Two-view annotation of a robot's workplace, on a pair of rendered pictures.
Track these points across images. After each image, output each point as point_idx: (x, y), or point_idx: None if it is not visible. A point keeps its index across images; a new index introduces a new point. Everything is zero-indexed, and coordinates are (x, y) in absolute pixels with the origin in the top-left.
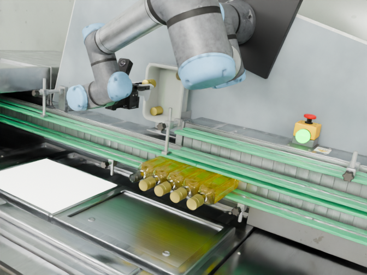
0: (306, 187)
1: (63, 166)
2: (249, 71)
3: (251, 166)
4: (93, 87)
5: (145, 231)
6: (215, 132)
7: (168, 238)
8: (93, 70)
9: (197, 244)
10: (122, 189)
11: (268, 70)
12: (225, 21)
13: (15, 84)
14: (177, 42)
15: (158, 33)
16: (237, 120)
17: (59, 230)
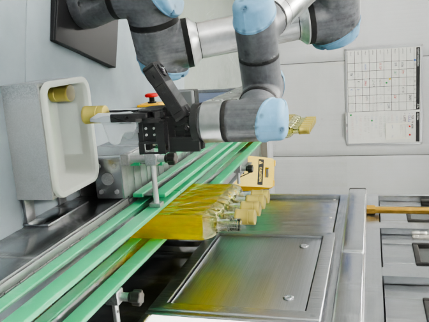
0: (210, 151)
1: None
2: (96, 63)
3: (175, 166)
4: (277, 92)
5: (272, 264)
6: (145, 149)
7: (272, 251)
8: (278, 65)
9: (267, 239)
10: (166, 304)
11: (116, 55)
12: None
13: None
14: (358, 4)
15: None
16: (101, 136)
17: (341, 308)
